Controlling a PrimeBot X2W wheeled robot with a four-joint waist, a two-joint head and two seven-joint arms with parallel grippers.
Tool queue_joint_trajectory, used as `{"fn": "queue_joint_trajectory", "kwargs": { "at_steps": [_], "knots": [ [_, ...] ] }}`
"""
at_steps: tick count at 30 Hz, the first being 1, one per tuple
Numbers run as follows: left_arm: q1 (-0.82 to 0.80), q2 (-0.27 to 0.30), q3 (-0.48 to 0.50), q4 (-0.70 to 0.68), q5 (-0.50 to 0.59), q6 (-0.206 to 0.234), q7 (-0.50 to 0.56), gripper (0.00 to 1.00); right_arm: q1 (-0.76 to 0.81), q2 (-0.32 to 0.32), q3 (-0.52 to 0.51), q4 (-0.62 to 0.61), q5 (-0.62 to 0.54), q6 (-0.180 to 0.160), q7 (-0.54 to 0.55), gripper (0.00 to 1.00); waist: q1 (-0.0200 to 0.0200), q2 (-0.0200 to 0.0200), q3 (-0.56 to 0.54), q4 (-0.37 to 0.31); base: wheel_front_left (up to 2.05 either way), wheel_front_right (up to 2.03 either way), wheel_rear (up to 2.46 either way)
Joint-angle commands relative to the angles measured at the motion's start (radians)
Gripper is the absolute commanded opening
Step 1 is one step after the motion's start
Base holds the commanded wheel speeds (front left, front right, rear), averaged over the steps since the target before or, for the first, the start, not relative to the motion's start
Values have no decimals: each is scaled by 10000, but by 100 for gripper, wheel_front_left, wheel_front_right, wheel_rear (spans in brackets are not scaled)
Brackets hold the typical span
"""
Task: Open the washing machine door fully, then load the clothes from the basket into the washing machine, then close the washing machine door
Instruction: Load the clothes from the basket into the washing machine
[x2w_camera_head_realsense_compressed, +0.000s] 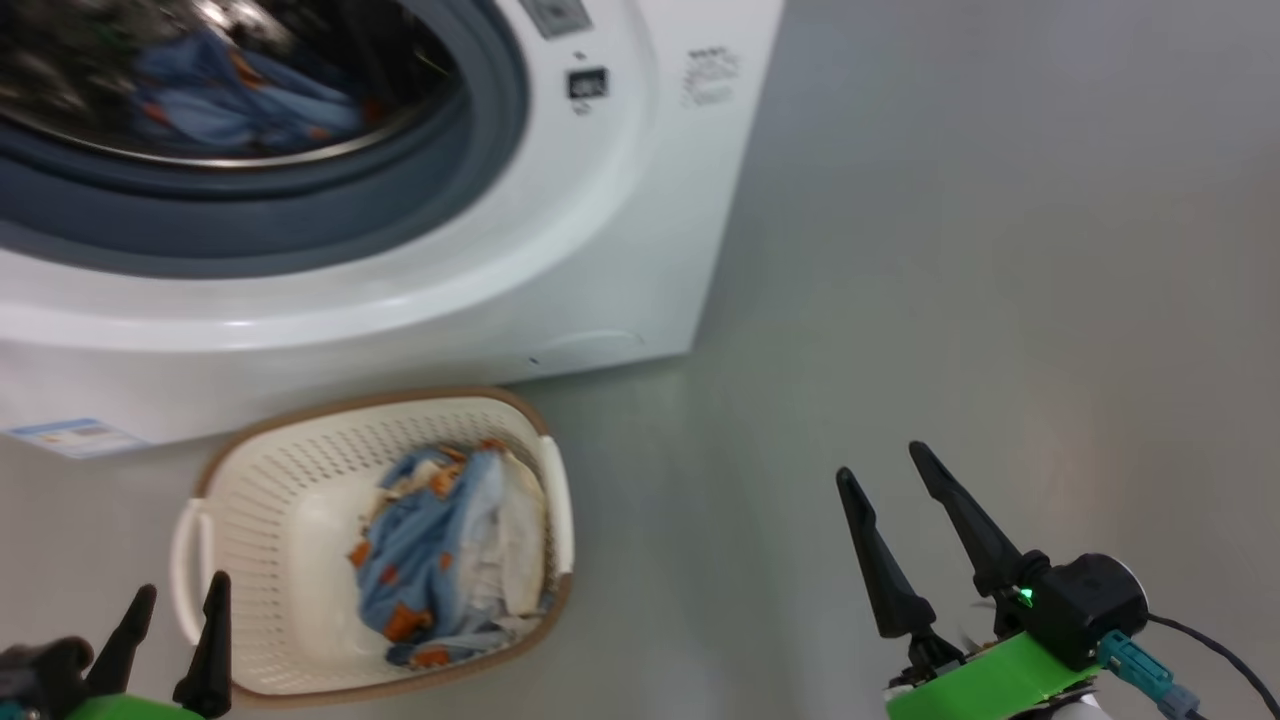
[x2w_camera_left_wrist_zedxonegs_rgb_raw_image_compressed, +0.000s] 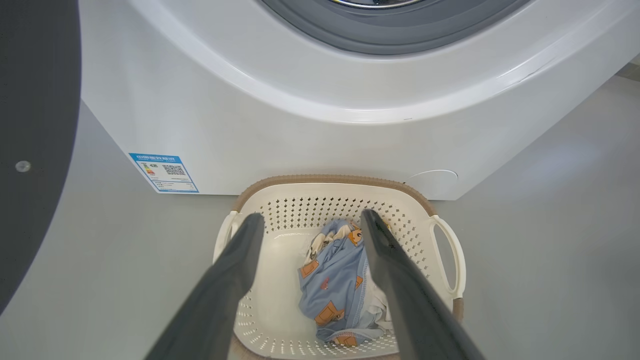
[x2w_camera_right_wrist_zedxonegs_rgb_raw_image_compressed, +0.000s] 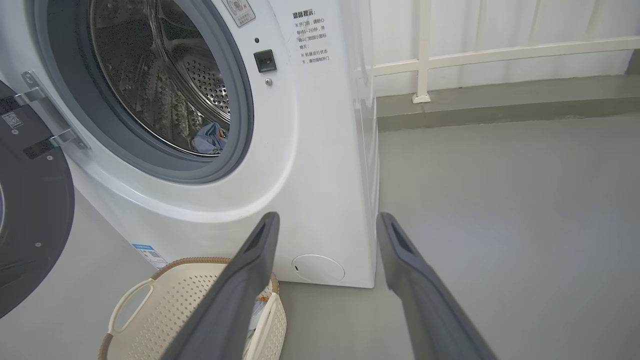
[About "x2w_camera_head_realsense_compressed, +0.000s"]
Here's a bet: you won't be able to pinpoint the blue energy label sticker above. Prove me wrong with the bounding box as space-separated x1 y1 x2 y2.
5 418 149 461

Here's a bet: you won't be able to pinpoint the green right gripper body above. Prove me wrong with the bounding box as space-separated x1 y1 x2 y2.
883 630 1101 720

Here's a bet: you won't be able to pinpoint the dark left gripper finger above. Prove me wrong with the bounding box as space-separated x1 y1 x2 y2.
173 571 233 719
85 585 158 698

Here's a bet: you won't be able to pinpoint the grey warning sticker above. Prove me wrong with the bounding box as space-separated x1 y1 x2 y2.
518 0 593 39

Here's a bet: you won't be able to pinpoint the blue garment cream lining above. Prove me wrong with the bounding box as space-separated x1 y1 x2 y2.
347 440 551 669

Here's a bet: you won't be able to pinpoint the teal cable connector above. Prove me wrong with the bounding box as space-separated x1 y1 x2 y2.
1098 630 1201 716

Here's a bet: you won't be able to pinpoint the thin black cable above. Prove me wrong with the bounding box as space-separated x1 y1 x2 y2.
1145 612 1280 720

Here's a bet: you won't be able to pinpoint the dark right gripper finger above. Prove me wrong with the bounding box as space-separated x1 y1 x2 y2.
836 467 938 641
909 441 1049 599

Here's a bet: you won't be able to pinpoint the black printed text label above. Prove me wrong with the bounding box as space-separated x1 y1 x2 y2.
683 45 743 108

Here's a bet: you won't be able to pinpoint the blue garment orange bears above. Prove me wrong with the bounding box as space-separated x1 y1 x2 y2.
130 28 366 151

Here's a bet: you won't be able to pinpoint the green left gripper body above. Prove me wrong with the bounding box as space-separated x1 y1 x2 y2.
65 693 206 720

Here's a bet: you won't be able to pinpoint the cream laundry basket brown rim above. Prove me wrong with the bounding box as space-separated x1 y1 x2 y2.
170 387 576 709

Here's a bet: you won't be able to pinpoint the white front-load washing machine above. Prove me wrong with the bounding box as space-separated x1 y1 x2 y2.
0 0 786 446

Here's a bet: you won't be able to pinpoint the round white filter cover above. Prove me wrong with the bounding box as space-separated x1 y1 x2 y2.
530 330 646 373

